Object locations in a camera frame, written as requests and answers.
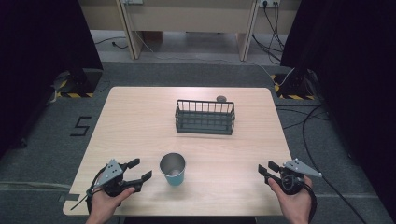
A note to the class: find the person's right hand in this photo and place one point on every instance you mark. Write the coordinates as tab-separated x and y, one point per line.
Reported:
292	203

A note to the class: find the black stand base hazard tape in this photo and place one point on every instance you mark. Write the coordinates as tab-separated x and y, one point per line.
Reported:
77	82
294	85

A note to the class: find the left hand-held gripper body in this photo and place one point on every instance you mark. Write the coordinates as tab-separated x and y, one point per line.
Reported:
109	173

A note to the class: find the white wall socket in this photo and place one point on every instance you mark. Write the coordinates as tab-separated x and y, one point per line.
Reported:
269	2

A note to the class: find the black curtain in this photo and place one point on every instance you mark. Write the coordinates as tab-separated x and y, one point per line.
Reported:
40	62
358	77

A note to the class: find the person's left hand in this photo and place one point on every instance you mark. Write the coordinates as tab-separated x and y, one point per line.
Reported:
107	202

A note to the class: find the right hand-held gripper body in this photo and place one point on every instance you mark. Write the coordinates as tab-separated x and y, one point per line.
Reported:
292	180

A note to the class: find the small grey round object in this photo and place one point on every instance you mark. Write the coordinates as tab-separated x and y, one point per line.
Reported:
221	98

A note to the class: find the beige wooden desk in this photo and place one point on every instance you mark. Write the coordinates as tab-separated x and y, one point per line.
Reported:
190	18

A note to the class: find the grey floor tape patch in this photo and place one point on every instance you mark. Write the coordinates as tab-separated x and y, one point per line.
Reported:
69	197

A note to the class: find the blue cup with metal inside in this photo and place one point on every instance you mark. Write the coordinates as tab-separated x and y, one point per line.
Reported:
172	170

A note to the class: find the white power strip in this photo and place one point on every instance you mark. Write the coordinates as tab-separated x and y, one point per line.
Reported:
133	1

